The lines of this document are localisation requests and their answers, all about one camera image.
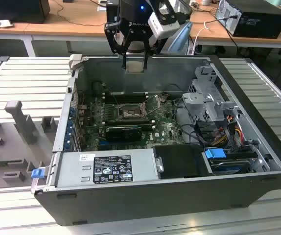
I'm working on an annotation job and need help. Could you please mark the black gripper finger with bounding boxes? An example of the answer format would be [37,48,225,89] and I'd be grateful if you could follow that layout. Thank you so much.
[143,39,167,71]
[104,22,131,70]

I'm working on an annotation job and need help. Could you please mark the CPU with silver top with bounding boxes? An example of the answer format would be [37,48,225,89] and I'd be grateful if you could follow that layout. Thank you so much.
[126,60,145,73]

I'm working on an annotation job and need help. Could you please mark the metal socket cover frame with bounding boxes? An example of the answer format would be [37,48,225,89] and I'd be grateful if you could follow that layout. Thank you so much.
[140,94,167,116]

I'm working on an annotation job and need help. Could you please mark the black RAM slot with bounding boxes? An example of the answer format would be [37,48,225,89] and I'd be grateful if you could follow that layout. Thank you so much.
[103,124,155,129]
[102,92,149,96]
[102,94,149,99]
[103,120,155,124]
[102,97,149,101]
[103,122,155,126]
[103,117,155,122]
[102,99,149,104]

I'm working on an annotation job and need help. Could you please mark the CPU socket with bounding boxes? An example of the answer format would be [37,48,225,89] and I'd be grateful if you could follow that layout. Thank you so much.
[117,104,147,120]

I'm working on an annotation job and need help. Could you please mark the grey case corner latch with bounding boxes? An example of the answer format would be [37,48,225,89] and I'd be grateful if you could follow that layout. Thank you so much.
[68,54,90,71]

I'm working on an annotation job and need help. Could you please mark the green motherboard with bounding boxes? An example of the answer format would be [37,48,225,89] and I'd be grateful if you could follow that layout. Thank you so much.
[81,94,197,151]

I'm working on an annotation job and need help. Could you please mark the grey metal drive cage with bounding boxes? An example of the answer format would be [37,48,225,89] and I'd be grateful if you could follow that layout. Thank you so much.
[182,65,241,128]

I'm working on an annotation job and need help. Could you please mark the graphics card with black cooler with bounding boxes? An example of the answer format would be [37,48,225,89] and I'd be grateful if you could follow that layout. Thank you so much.
[105,126,143,142]

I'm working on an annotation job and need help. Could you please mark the black plastic shroud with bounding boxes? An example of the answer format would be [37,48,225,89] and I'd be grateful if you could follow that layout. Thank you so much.
[152,144,214,179]

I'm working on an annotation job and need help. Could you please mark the hard disk in blue carrier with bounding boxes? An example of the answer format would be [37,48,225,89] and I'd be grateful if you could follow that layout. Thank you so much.
[203,146,254,176]

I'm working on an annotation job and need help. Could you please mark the large black box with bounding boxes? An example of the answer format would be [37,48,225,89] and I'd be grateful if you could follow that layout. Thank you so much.
[0,0,50,24]

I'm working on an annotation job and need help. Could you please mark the black desktop computer tower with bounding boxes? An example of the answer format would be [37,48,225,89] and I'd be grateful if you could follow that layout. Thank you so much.
[215,0,281,40]

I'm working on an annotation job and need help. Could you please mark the grey power supply with label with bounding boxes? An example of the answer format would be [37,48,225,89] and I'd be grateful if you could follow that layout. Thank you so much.
[54,149,156,189]

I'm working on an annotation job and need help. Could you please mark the black grey PC case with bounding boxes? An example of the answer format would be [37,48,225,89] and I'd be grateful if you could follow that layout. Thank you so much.
[30,54,281,227]

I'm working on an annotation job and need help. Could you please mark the blue plastic case latch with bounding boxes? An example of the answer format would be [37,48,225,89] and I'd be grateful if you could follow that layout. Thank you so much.
[31,168,45,179]

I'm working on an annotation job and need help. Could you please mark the grey part rack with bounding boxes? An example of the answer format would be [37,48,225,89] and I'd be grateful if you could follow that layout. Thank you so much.
[0,100,60,189]

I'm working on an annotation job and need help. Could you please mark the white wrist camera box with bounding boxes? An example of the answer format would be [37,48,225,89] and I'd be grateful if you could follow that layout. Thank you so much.
[147,11,180,40]

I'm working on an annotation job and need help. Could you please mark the white cable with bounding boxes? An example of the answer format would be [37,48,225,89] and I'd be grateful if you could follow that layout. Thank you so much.
[193,22,210,55]

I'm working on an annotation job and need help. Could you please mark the wooden desk with white frame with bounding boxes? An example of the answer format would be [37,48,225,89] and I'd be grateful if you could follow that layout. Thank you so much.
[179,0,281,57]
[0,0,121,58]

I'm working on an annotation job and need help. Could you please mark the silver power supply handle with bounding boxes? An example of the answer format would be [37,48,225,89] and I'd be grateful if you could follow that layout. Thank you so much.
[155,158,164,173]

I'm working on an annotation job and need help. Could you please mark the yellow red power wires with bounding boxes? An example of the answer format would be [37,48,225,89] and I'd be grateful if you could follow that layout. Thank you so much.
[228,115,245,147]

